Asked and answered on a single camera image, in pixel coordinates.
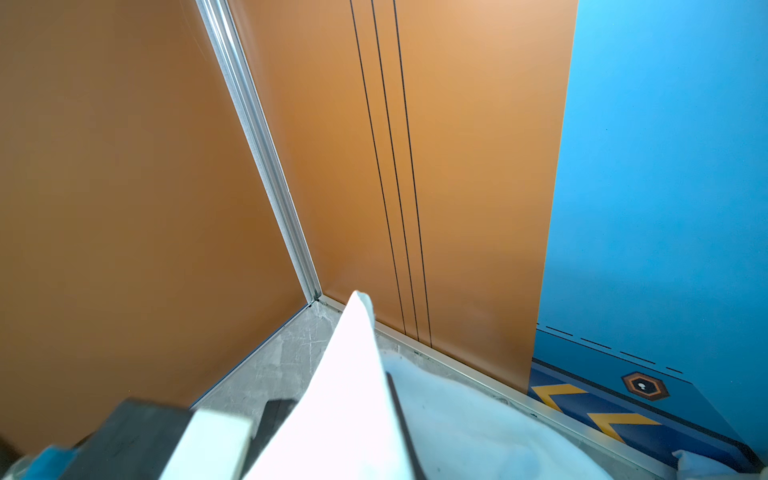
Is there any left corner aluminium post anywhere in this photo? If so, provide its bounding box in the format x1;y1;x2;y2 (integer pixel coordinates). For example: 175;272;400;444
196;0;322;304

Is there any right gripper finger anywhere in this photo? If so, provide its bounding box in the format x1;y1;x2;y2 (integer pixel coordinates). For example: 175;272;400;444
385;371;428;480

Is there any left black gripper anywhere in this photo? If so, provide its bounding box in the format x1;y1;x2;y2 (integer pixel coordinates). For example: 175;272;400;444
61;399;298;480

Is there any light blue cloth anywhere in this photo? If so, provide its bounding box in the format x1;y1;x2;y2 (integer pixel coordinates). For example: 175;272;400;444
672;450;768;480

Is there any white cloth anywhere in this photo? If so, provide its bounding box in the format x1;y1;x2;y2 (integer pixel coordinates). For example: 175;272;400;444
247;291;606;479

